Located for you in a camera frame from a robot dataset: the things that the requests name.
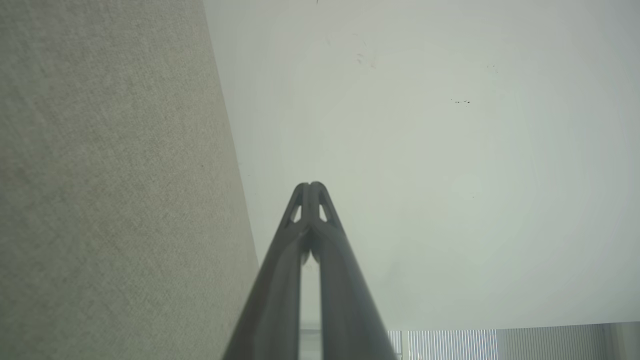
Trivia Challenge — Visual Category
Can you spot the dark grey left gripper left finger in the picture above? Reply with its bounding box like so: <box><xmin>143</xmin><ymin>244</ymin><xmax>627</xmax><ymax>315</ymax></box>
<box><xmin>222</xmin><ymin>182</ymin><xmax>311</xmax><ymax>360</ymax></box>

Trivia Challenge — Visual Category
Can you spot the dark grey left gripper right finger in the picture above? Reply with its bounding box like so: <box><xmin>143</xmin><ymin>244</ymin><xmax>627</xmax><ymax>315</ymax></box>
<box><xmin>310</xmin><ymin>181</ymin><xmax>399</xmax><ymax>360</ymax></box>

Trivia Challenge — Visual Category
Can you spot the white ribbed panel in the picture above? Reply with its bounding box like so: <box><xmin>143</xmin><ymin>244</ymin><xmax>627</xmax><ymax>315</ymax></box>
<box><xmin>387</xmin><ymin>321</ymin><xmax>640</xmax><ymax>360</ymax></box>

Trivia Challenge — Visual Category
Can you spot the grey fabric sofa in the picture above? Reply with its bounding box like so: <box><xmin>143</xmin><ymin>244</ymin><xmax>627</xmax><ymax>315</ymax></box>
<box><xmin>0</xmin><ymin>0</ymin><xmax>261</xmax><ymax>360</ymax></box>

